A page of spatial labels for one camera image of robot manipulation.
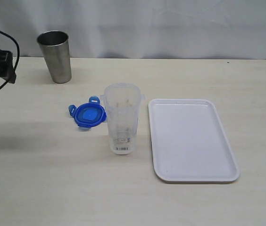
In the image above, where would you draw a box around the blue plastic lid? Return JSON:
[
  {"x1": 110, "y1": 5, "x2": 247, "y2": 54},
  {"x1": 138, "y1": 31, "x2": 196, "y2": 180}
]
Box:
[{"x1": 68, "y1": 96, "x2": 107, "y2": 130}]

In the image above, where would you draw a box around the white rectangular tray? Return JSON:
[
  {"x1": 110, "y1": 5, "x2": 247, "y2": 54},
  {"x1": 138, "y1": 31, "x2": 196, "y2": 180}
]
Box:
[{"x1": 148, "y1": 98, "x2": 240, "y2": 183}]

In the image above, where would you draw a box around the stainless steel cup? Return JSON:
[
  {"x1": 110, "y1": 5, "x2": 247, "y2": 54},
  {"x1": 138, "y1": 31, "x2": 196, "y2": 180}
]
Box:
[{"x1": 37, "y1": 31, "x2": 72, "y2": 84}]

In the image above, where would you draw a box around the white backdrop curtain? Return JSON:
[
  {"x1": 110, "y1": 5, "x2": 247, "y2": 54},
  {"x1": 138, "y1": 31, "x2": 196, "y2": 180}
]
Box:
[{"x1": 0, "y1": 0, "x2": 266, "y2": 59}]

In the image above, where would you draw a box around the clear plastic tall container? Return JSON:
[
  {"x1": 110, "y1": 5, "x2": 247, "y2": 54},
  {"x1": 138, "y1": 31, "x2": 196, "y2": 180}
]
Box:
[{"x1": 100, "y1": 83, "x2": 144, "y2": 155}]

